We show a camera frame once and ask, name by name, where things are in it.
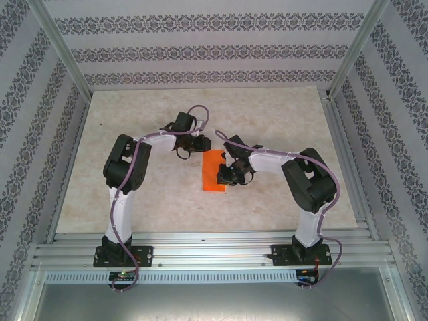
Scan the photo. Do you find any left aluminium side rail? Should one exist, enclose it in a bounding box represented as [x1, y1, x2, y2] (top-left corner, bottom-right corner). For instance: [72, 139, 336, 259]
[43, 95, 93, 245]

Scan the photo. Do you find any aluminium side rail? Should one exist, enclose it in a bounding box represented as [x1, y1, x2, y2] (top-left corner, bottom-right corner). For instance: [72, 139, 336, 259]
[43, 95, 93, 245]
[319, 88, 382, 241]

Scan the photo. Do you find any aluminium frame post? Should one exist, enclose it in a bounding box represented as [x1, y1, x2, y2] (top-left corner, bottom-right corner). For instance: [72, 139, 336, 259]
[327, 0, 394, 101]
[29, 0, 94, 100]

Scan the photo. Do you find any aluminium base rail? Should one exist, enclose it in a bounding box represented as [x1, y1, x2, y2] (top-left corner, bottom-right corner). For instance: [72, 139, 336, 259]
[31, 230, 397, 270]

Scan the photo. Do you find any right aluminium side rail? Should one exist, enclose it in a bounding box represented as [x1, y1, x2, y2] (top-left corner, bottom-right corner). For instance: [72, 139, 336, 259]
[319, 88, 382, 241]

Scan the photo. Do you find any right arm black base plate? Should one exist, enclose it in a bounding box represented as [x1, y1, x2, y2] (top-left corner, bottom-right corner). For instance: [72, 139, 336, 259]
[271, 243, 332, 267]

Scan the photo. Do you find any left aluminium frame post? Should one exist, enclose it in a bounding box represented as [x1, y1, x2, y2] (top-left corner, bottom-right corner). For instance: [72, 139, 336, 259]
[29, 0, 94, 100]

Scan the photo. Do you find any grey metal sheet panel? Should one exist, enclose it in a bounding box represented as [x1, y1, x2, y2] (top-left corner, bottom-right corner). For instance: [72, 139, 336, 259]
[19, 282, 412, 321]

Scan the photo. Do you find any slotted grey cable duct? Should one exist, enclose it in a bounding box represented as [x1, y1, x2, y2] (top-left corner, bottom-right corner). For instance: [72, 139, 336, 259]
[45, 270, 298, 284]

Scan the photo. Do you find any orange paper sheet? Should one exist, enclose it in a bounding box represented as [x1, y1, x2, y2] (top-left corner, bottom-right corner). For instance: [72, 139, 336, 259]
[202, 149, 231, 194]

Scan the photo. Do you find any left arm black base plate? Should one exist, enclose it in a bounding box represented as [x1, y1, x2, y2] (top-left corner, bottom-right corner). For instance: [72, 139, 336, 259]
[93, 245, 154, 268]

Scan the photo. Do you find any right aluminium frame post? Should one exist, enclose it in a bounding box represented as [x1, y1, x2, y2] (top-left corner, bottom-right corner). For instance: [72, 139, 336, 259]
[327, 0, 394, 101]

